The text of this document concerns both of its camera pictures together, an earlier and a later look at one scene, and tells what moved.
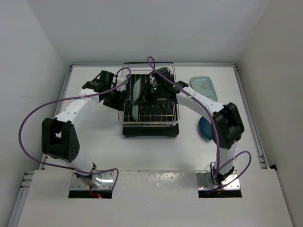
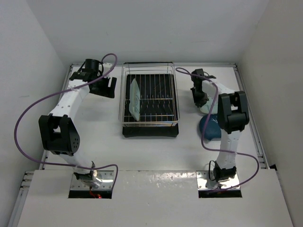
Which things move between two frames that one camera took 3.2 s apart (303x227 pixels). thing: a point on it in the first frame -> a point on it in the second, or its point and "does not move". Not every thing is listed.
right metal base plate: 205,181 does not move
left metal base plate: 102,180 does not move
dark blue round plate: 206,127 does not move
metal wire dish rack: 158,113 does not move
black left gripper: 119,103 -> 106,91
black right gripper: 145,96 -> 197,101
